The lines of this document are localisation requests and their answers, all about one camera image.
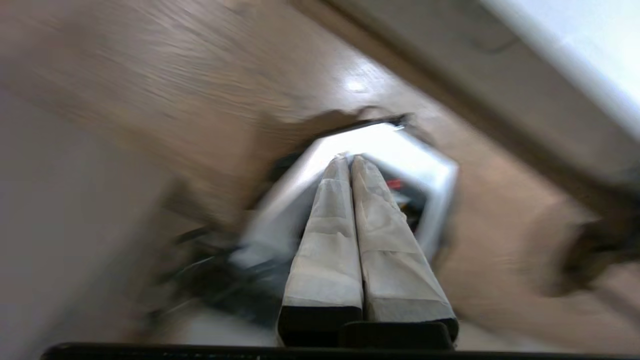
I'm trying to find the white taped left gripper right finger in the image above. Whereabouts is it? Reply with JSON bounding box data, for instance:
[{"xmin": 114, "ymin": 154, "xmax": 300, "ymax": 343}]
[{"xmin": 351, "ymin": 155, "xmax": 460, "ymax": 347}]

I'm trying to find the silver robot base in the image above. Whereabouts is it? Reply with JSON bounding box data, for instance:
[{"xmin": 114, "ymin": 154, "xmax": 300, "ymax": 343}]
[{"xmin": 231, "ymin": 121, "xmax": 460, "ymax": 281}]

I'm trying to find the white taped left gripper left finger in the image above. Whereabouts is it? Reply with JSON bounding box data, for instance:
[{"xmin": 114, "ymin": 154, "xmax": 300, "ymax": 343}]
[{"xmin": 277, "ymin": 154, "xmax": 365, "ymax": 347}]

